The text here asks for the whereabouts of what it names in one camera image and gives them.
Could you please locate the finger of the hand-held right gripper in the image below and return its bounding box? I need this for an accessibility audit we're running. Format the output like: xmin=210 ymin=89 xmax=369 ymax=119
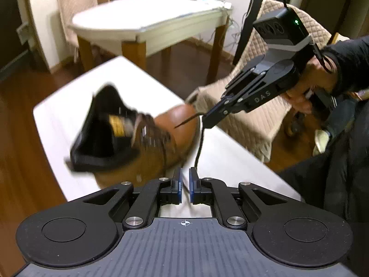
xmin=221 ymin=63 xmax=271 ymax=100
xmin=201 ymin=92 xmax=249 ymax=129

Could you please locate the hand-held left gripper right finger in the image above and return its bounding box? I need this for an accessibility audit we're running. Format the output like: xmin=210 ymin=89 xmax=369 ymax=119
xmin=189 ymin=167 xmax=287 ymax=229

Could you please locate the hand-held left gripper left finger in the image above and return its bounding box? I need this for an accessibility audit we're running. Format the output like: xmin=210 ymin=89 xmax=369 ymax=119
xmin=83 ymin=167 xmax=183 ymax=229

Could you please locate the brown shoelace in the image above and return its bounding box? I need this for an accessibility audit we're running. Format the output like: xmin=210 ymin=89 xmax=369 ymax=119
xmin=131 ymin=111 xmax=208 ymax=192

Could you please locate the tan leather boot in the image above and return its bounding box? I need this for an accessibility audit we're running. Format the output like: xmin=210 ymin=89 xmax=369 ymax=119
xmin=64 ymin=84 xmax=202 ymax=192

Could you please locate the person's right forearm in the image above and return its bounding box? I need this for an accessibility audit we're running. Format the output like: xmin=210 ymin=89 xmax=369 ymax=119
xmin=321 ymin=34 xmax=369 ymax=98

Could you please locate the person's right hand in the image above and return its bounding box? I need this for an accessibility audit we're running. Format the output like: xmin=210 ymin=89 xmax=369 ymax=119
xmin=285 ymin=52 xmax=337 ymax=113

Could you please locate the black tall cabinet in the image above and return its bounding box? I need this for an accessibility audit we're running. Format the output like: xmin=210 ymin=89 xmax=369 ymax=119
xmin=233 ymin=0 xmax=292 ymax=67

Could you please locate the beige quilted chair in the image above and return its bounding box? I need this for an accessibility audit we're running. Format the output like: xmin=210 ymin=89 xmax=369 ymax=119
xmin=187 ymin=0 xmax=350 ymax=163
xmin=56 ymin=0 xmax=100 ymax=64

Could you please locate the white slipper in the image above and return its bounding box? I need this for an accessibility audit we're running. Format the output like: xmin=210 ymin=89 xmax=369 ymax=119
xmin=312 ymin=129 xmax=332 ymax=156

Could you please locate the person's leg in jeans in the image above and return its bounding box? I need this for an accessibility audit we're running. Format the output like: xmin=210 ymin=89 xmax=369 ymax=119
xmin=322 ymin=98 xmax=357 ymax=139

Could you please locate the glass-topped dining table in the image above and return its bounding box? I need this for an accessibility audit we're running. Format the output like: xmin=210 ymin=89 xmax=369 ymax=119
xmin=67 ymin=0 xmax=235 ymax=82

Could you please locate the person's black jacket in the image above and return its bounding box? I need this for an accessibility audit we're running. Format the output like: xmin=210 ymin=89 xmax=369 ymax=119
xmin=276 ymin=98 xmax=369 ymax=277

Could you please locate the dark wooden door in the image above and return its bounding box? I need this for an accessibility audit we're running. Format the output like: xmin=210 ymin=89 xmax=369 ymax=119
xmin=0 ymin=0 xmax=29 ymax=74

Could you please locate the tangle of white cables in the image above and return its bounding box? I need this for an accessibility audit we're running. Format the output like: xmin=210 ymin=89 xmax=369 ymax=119
xmin=226 ymin=14 xmax=252 ymax=62

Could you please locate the black wrist strap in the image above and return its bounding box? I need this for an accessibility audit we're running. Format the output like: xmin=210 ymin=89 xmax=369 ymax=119
xmin=314 ymin=43 xmax=339 ymax=73

